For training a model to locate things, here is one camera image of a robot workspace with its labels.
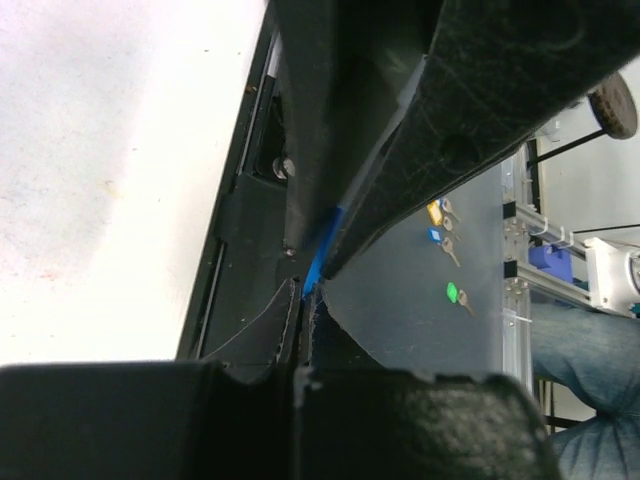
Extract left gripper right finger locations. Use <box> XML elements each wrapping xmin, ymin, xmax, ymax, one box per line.
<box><xmin>294</xmin><ymin>289</ymin><xmax>560</xmax><ymax>479</ymax></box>

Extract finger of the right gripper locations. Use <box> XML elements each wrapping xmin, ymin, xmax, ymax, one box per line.
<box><xmin>270</xmin><ymin>1</ymin><xmax>440</xmax><ymax>251</ymax></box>
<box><xmin>322</xmin><ymin>1</ymin><xmax>639</xmax><ymax>279</ymax></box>

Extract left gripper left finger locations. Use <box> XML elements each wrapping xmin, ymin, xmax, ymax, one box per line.
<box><xmin>1</xmin><ymin>279</ymin><xmax>301</xmax><ymax>479</ymax></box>

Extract black caster wheel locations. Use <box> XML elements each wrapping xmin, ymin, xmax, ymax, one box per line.
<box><xmin>587</xmin><ymin>72</ymin><xmax>638</xmax><ymax>140</ymax></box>

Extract key by yellow tag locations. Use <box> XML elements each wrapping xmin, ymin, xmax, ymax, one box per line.
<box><xmin>441</xmin><ymin>198</ymin><xmax>461</xmax><ymax>240</ymax></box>

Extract small green key tag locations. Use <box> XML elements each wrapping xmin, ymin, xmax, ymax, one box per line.
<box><xmin>446</xmin><ymin>282</ymin><xmax>458</xmax><ymax>304</ymax></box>

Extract key by green tag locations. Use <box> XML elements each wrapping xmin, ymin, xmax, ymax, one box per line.
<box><xmin>457</xmin><ymin>289</ymin><xmax>475</xmax><ymax>316</ymax></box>

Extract small blue key tag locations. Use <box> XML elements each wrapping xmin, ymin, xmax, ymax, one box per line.
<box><xmin>427</xmin><ymin>228</ymin><xmax>442</xmax><ymax>244</ymax></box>

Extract key by blue tag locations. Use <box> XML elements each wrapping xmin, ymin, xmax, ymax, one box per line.
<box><xmin>441</xmin><ymin>237</ymin><xmax>461</xmax><ymax>267</ymax></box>

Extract blue plastic bin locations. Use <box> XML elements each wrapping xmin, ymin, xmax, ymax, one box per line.
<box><xmin>528</xmin><ymin>245</ymin><xmax>574</xmax><ymax>284</ymax></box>

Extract person in jeans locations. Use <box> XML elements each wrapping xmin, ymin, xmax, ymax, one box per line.
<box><xmin>531</xmin><ymin>304</ymin><xmax>639</xmax><ymax>479</ymax></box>

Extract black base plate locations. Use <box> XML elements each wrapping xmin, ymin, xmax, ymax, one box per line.
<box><xmin>176</xmin><ymin>7</ymin><xmax>310</xmax><ymax>360</ymax></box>

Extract aluminium frame post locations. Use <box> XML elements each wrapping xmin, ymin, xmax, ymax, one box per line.
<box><xmin>501</xmin><ymin>145</ymin><xmax>534</xmax><ymax>392</ymax></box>

